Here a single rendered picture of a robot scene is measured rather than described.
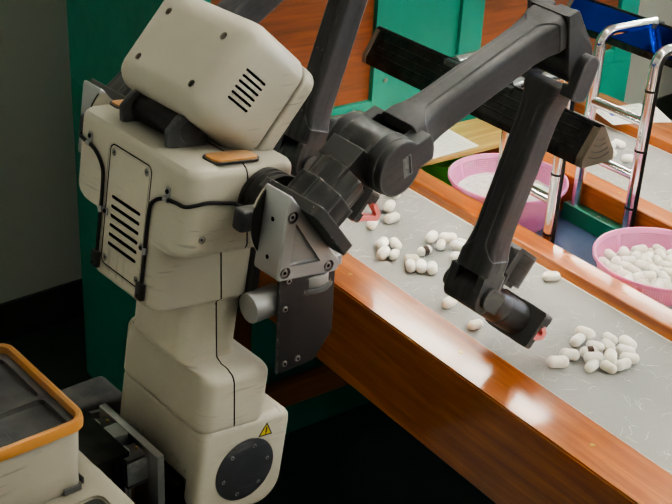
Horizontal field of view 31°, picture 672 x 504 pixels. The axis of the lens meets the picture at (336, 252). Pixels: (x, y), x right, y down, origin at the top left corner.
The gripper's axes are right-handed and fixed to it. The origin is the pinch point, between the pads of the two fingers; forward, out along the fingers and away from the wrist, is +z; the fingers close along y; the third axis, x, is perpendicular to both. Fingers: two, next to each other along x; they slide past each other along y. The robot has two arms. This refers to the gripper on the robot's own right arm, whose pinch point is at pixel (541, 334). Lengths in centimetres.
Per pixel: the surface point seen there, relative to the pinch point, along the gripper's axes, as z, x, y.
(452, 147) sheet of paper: 31, -24, 70
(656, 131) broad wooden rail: 74, -57, 56
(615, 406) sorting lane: 0.8, 3.1, -19.0
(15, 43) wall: -23, 12, 166
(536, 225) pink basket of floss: 37, -19, 42
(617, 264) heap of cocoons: 31.0, -19.7, 15.5
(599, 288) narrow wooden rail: 18.2, -13.0, 7.4
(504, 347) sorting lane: -1.6, 5.4, 3.7
